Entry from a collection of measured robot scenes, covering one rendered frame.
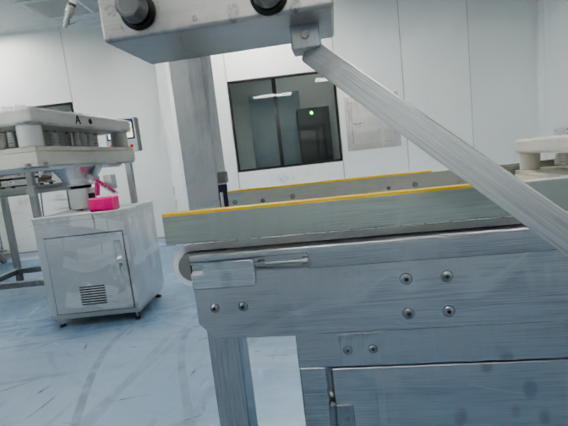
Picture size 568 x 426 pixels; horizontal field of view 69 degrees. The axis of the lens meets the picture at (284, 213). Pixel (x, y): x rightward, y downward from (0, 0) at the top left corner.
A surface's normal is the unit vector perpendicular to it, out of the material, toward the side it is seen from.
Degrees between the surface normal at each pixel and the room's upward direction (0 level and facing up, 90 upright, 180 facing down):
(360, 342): 90
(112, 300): 90
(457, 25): 90
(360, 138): 90
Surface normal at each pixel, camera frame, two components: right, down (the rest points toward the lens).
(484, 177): -0.65, 0.12
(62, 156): 0.99, -0.08
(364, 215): -0.12, 0.14
